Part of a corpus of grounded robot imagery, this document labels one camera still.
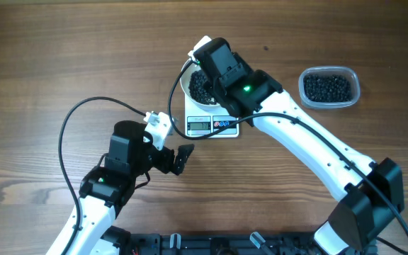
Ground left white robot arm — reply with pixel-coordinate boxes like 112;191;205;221
48;120;194;254

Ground black beans in container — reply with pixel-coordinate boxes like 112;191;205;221
303;74;353;103

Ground left black camera cable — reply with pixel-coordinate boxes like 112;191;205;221
57;96;148;255

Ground white bowl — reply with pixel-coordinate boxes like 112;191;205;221
180;59;220;111

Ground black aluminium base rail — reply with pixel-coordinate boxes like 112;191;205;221
104;229;378;255

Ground black beans in bowl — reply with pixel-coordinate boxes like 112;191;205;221
188;70;217;105

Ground clear plastic bean container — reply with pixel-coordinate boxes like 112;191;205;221
298;66;361;109

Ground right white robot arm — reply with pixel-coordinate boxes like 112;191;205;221
188;37;404;254

